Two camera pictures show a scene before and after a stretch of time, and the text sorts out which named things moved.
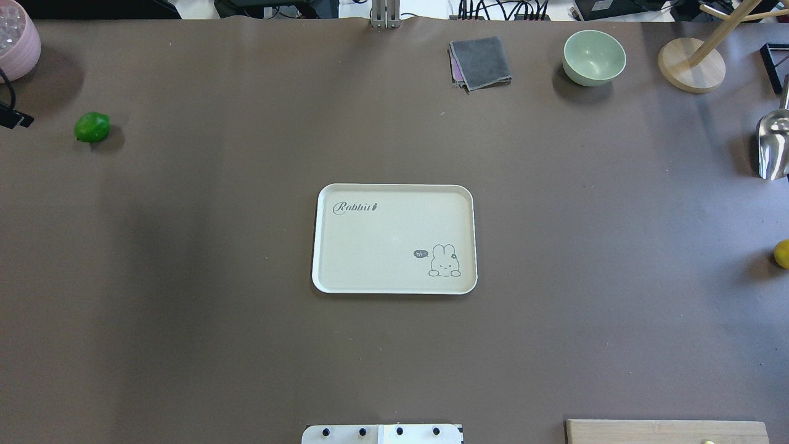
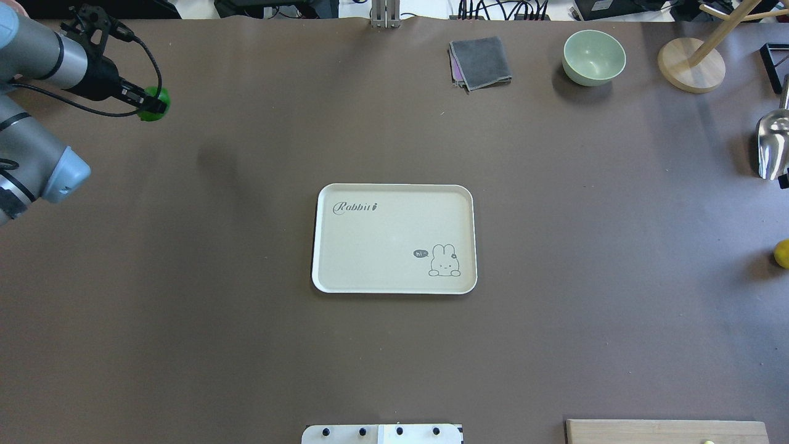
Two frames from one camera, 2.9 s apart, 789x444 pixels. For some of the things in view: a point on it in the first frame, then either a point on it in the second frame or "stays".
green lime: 92,127 -> 164,96
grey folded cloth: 482,63 stays
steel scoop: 772,139 stays
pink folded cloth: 455,69 stays
